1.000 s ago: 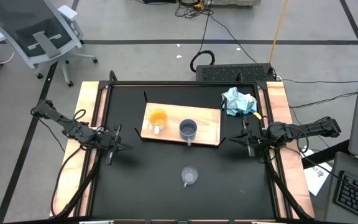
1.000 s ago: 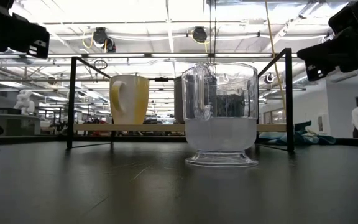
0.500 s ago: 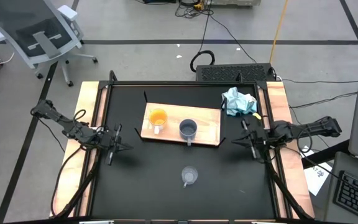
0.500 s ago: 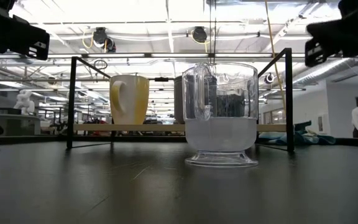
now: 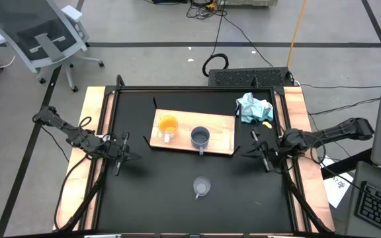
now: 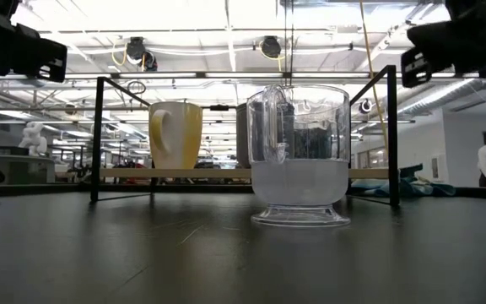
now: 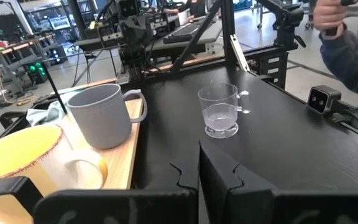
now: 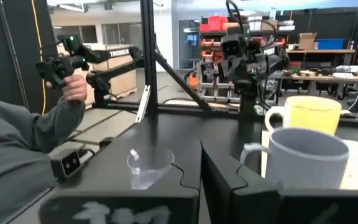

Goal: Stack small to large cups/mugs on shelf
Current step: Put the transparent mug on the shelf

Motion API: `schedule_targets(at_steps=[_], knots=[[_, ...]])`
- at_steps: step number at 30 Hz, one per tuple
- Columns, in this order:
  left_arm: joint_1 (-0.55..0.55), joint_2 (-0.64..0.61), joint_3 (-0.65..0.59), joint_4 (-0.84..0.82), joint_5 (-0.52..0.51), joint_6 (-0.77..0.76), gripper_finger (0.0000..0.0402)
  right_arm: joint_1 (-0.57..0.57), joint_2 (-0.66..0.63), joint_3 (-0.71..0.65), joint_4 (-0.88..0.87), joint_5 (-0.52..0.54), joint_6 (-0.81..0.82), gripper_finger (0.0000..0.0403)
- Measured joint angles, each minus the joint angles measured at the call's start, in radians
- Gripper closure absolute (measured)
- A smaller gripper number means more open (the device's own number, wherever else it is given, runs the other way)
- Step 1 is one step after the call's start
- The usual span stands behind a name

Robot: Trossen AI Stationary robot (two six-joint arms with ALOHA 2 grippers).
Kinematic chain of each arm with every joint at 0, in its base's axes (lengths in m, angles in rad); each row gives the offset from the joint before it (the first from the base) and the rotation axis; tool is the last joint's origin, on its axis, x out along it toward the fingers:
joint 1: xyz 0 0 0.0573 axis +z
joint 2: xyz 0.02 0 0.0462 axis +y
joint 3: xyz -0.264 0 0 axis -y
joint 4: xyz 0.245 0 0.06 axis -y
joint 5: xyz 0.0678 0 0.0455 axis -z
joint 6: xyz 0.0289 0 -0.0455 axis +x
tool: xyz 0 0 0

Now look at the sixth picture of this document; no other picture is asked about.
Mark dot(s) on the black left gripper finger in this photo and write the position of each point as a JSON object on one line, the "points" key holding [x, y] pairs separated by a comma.
{"points": [[51, 55]]}

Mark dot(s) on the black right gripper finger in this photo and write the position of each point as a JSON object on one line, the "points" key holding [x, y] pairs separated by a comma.
{"points": [[416, 63]]}

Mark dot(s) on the yellow and white mug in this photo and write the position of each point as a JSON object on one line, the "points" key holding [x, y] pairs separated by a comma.
{"points": [[184, 139]]}

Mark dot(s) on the clear glass cup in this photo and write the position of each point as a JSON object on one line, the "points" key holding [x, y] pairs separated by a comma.
{"points": [[300, 186]]}

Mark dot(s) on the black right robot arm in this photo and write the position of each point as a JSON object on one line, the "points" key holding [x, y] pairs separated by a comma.
{"points": [[479, 7]]}

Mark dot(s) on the white robot figure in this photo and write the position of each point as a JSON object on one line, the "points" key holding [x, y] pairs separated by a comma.
{"points": [[34, 141]]}

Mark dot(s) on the grey workbench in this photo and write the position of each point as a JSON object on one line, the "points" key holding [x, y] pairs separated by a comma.
{"points": [[23, 169]]}

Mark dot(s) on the light blue cloth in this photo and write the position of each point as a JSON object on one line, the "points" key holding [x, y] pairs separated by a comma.
{"points": [[416, 188]]}

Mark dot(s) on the black vertical pole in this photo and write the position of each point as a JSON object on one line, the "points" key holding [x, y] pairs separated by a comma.
{"points": [[289, 42]]}

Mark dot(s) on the wooden cutting board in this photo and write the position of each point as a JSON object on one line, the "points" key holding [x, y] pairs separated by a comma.
{"points": [[184, 173]]}

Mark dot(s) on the silver ribbed duct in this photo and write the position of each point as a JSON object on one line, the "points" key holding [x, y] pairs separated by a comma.
{"points": [[437, 99]]}

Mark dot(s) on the white wall dispenser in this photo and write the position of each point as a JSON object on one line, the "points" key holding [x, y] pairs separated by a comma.
{"points": [[437, 168]]}

